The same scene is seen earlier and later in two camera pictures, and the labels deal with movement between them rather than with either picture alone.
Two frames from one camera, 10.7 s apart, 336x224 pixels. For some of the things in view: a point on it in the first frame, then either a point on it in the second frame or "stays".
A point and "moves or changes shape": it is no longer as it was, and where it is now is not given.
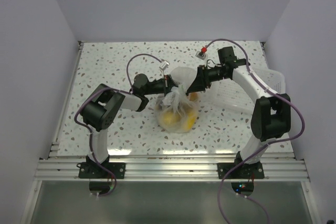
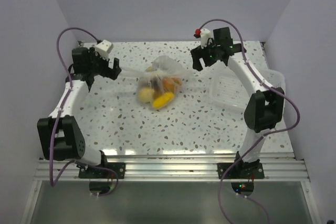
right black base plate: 244,171 stays
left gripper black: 168,84 -> 111,73
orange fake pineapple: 193,96 moves or changes shape
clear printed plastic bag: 177,110 -> 159,82
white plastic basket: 226,94 stays
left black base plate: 88,170 stays
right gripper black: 202,81 -> 198,53
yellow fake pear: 170,118 moves or changes shape
